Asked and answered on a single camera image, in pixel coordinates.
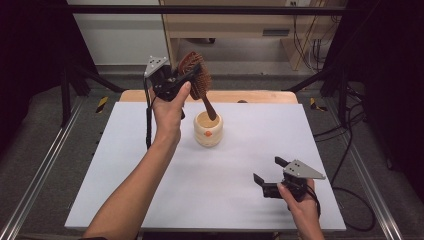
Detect left hand-held gripper black cable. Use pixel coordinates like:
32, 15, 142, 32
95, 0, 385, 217
143, 75, 158, 150

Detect white board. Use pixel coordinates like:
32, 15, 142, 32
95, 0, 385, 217
64, 101, 347, 233

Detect person's left hand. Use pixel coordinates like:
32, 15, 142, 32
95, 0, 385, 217
148, 80, 193, 143

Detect white cabinet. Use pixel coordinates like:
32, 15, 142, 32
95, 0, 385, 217
65, 0, 171, 67

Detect bundle of hanging cables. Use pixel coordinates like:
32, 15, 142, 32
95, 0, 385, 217
291, 0, 341, 74

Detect light wooden table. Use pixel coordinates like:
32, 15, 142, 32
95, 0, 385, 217
119, 89, 299, 105

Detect black horizontal frame bar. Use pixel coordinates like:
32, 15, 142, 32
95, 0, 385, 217
65, 4, 348, 16

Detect black curtain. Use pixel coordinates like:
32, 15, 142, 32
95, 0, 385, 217
324, 0, 424, 204
0, 0, 98, 158

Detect hand-held gripper black cable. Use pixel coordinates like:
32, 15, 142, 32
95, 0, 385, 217
308, 183, 377, 233
143, 75, 158, 150

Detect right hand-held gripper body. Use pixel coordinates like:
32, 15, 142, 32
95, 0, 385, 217
261, 159, 327, 203

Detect light wooden desk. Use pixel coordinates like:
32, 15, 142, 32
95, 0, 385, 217
159, 0, 348, 72

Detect person's right hand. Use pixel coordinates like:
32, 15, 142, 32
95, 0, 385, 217
276, 178, 322, 221

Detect yellow black striped tape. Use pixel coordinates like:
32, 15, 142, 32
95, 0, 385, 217
309, 96, 329, 113
95, 95, 110, 115

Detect cream ribbed ceramic cup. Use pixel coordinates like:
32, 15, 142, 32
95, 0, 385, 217
193, 110, 224, 149

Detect black floor cables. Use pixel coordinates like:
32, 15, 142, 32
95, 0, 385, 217
312, 84, 367, 176

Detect right hand-held gripper black cable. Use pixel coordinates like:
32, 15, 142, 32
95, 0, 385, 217
308, 183, 377, 233

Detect aluminium rail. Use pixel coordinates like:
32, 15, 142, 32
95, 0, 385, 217
0, 95, 85, 240
323, 96, 405, 240

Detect black metal stand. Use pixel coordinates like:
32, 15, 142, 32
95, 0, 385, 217
282, 64, 350, 126
59, 61, 126, 128

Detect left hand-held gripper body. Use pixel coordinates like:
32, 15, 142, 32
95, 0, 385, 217
143, 55, 193, 103

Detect brown wooden hairbrush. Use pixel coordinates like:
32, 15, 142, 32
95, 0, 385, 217
177, 50, 219, 122

